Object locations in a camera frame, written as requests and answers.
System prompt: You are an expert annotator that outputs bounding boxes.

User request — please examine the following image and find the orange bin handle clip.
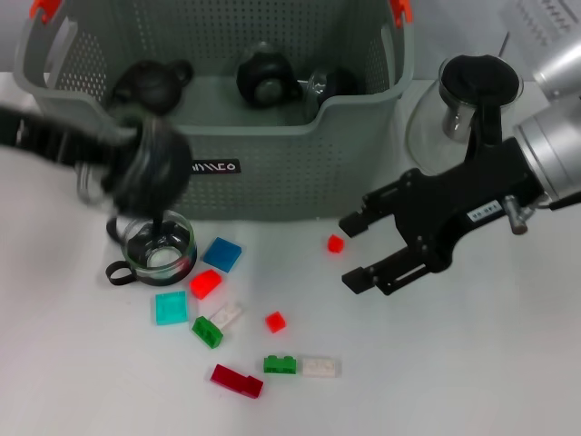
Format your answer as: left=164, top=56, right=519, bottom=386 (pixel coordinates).
left=389, top=0, right=414, bottom=29
left=27, top=0, right=63, bottom=24

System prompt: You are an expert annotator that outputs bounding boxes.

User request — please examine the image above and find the teal flat building brick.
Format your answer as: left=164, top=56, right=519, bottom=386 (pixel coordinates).
left=153, top=290, right=190, bottom=327

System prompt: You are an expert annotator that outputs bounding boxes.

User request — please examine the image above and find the glass pitcher with black handle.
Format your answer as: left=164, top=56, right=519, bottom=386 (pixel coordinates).
left=406, top=53, right=526, bottom=176

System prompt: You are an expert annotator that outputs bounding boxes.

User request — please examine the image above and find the white two-stud plate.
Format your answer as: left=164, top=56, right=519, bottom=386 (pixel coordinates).
left=300, top=357, right=341, bottom=378
left=208, top=302, right=246, bottom=331

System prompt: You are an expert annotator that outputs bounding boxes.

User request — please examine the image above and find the red sloped building brick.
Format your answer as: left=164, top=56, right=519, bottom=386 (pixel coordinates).
left=189, top=268, right=223, bottom=301

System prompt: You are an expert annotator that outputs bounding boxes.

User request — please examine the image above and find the blue flat building brick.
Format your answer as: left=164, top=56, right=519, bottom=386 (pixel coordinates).
left=202, top=235, right=243, bottom=273

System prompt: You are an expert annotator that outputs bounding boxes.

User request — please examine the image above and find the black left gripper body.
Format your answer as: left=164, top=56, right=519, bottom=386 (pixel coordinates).
left=0, top=104, right=120, bottom=170

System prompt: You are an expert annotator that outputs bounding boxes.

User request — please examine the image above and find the green building brick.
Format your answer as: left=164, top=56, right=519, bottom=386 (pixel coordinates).
left=191, top=316, right=225, bottom=351

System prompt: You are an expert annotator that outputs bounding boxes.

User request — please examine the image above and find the glass teacup with black sleeve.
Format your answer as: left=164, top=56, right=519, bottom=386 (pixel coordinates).
left=303, top=66, right=359, bottom=122
left=76, top=111, right=194, bottom=242
left=104, top=209, right=199, bottom=288
left=235, top=42, right=303, bottom=110

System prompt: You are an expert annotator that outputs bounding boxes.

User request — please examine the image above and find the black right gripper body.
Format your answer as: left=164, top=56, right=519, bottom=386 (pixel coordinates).
left=393, top=138, right=550, bottom=273

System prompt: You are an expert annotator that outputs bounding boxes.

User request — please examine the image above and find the grey-green perforated storage bin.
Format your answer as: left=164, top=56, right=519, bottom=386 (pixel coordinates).
left=12, top=0, right=414, bottom=222

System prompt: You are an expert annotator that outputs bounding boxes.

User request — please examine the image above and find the dark red long brick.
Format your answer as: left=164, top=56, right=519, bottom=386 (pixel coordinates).
left=211, top=362, right=264, bottom=400

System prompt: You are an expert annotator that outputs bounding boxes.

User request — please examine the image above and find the black clay teapot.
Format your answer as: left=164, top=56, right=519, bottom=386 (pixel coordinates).
left=111, top=58, right=195, bottom=115

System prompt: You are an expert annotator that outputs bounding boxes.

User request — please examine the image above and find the green two-stud brick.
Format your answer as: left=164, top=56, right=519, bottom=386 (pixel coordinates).
left=262, top=354, right=301, bottom=376

